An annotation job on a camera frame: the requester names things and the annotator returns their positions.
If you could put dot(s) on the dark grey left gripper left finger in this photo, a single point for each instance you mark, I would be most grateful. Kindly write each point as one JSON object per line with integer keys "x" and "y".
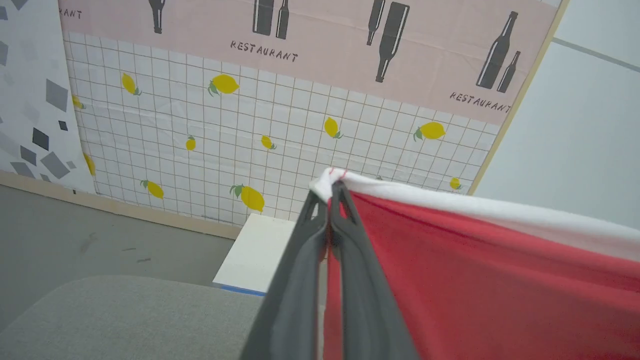
{"x": 295, "y": 295}

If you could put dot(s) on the red white-trimmed garment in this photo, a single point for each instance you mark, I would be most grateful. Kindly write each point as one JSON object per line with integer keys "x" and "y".
{"x": 480, "y": 280}

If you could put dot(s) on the lemon print partition panel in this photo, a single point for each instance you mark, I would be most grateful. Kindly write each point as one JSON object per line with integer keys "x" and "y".
{"x": 300, "y": 120}

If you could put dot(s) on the white box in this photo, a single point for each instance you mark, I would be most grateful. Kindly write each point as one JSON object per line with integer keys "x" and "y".
{"x": 255, "y": 255}

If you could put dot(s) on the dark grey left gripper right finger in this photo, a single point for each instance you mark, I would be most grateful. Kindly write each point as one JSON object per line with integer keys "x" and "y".
{"x": 365, "y": 295}

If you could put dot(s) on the grey fabric sofa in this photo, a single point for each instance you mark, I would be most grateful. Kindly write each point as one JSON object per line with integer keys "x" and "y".
{"x": 130, "y": 320}

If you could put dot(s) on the grey geometric print partition panel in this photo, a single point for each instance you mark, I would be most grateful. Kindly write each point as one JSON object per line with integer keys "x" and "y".
{"x": 35, "y": 100}

